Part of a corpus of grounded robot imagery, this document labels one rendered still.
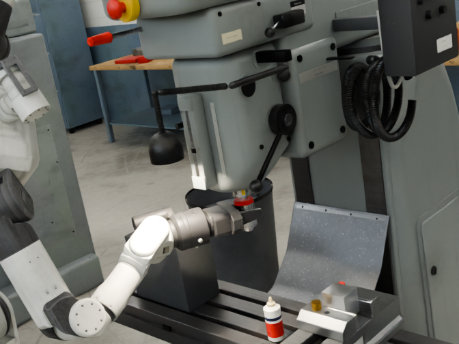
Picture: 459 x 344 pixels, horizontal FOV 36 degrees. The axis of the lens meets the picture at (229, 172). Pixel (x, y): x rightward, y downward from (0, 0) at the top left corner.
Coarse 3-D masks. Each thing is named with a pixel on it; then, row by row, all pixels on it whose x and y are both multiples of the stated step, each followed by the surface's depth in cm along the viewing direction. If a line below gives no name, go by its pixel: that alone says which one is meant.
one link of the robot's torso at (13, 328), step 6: (0, 294) 190; (6, 300) 190; (12, 312) 191; (12, 318) 191; (12, 324) 191; (12, 330) 192; (6, 336) 194; (12, 336) 193; (18, 336) 194; (0, 342) 192; (6, 342) 191; (12, 342) 192; (18, 342) 194
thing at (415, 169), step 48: (432, 96) 193; (336, 144) 192; (384, 144) 182; (432, 144) 195; (336, 192) 198; (384, 192) 186; (432, 192) 197; (432, 240) 196; (384, 288) 196; (432, 288) 198; (432, 336) 201
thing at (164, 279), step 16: (176, 256) 183; (192, 256) 187; (208, 256) 191; (160, 272) 191; (176, 272) 186; (192, 272) 187; (208, 272) 192; (144, 288) 199; (160, 288) 194; (176, 288) 188; (192, 288) 188; (208, 288) 192; (176, 304) 191; (192, 304) 188
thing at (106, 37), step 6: (126, 30) 152; (132, 30) 152; (138, 30) 153; (96, 36) 146; (102, 36) 146; (108, 36) 147; (114, 36) 149; (120, 36) 150; (90, 42) 145; (96, 42) 146; (102, 42) 147; (108, 42) 148
